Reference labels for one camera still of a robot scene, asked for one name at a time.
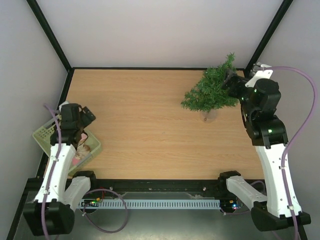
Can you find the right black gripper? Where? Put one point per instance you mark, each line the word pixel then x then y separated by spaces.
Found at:
pixel 229 80

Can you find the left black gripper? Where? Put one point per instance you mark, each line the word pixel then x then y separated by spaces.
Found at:
pixel 87 119

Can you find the small green christmas tree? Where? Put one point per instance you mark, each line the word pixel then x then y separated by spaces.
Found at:
pixel 207 94

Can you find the light green plastic basket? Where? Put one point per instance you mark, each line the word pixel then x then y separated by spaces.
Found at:
pixel 42 137

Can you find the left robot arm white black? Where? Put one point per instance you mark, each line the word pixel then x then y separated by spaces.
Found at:
pixel 52 211

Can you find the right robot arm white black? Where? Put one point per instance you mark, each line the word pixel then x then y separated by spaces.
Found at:
pixel 278 208

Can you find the pink hat gnome ornament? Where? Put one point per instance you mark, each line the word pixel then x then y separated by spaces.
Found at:
pixel 82 150

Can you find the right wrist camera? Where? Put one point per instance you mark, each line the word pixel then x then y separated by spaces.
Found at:
pixel 261 70

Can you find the black aluminium frame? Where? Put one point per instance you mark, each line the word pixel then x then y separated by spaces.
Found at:
pixel 133 62

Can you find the light blue slotted cable duct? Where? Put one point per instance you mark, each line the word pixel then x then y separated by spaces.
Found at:
pixel 157 204

